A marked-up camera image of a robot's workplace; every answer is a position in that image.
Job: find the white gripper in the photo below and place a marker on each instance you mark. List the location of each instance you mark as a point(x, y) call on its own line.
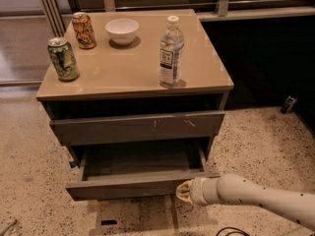
point(198, 191)

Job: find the grey drawer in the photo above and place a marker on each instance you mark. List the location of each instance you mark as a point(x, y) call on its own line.
point(136, 128)
point(129, 173)

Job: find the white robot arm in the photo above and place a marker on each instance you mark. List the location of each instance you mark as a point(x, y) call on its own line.
point(234, 190)

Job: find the grey top drawer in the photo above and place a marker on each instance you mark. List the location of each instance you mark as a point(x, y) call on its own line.
point(136, 128)

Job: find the grey drawer cabinet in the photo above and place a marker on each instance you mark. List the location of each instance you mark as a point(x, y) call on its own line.
point(123, 80)

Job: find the black floor slot plate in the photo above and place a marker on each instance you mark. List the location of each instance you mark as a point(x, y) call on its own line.
point(108, 222)

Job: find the small black floor object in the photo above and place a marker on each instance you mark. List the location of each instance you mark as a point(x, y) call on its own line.
point(288, 105)

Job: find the clear plastic water bottle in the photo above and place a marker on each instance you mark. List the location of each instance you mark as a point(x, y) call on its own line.
point(170, 52)

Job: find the white ceramic bowl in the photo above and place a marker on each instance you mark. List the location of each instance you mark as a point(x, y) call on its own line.
point(122, 31)

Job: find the grey metal rod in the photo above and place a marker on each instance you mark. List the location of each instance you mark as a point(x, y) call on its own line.
point(11, 224)

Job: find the green soda can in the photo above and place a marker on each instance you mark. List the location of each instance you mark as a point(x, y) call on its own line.
point(63, 59)

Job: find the orange soda can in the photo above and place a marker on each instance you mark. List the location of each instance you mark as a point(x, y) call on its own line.
point(83, 29)

